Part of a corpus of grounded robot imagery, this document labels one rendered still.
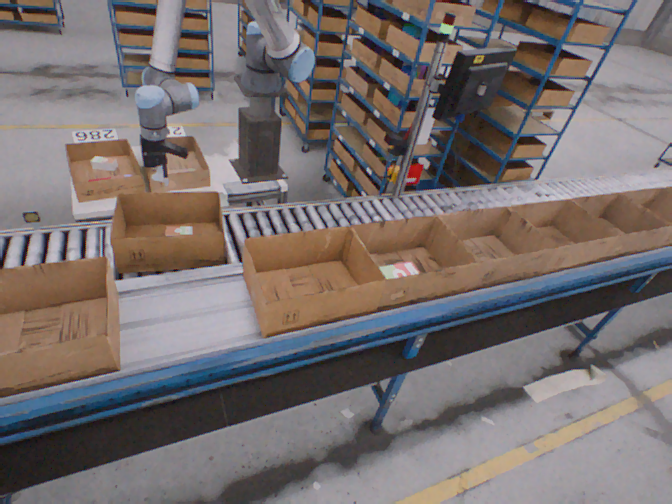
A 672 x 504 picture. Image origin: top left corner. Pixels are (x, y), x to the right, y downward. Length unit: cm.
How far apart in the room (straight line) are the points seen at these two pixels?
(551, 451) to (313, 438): 123
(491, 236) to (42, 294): 173
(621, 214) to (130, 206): 238
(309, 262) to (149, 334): 59
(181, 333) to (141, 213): 73
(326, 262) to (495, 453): 136
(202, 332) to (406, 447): 126
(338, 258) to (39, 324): 97
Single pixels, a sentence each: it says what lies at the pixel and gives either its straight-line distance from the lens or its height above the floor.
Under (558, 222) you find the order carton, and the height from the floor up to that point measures 92.
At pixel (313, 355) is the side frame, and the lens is 135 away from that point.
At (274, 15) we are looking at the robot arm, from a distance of 174.
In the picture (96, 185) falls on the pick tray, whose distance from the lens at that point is 207.
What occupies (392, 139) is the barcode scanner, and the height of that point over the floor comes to 108.
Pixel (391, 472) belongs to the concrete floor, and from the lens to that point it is 211.
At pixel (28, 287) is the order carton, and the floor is 97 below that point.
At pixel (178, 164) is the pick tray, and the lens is 233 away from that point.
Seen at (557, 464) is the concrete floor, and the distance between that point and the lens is 251.
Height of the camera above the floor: 190
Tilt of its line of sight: 40 degrees down
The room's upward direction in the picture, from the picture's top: 12 degrees clockwise
